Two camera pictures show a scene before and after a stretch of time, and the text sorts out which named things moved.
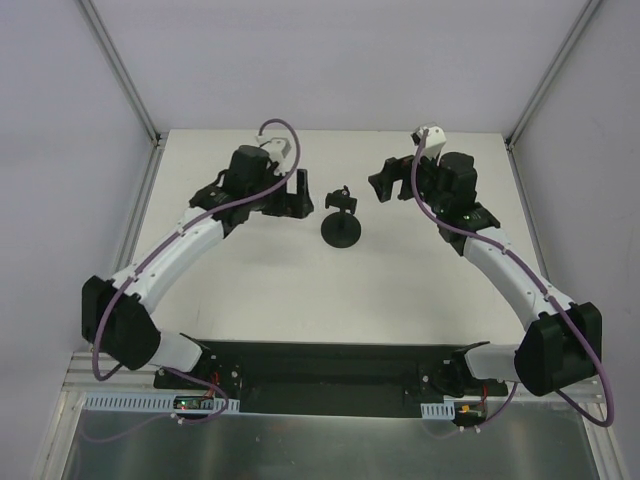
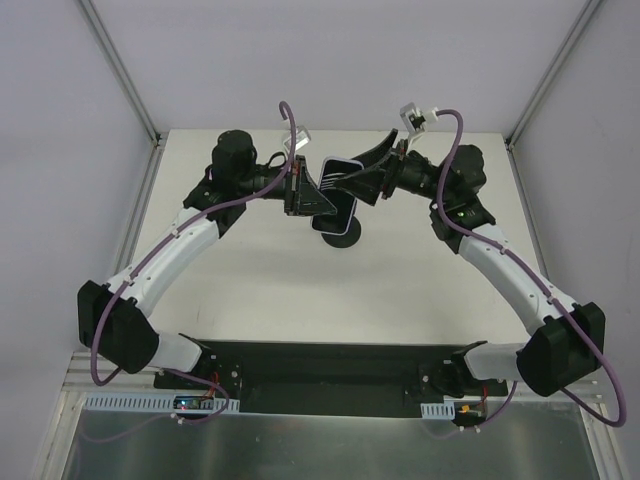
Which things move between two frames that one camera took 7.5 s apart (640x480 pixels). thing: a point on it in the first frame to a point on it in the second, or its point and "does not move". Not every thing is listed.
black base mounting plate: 333,377 does not move
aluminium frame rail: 80,377 does not move
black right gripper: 400,178 to 392,171
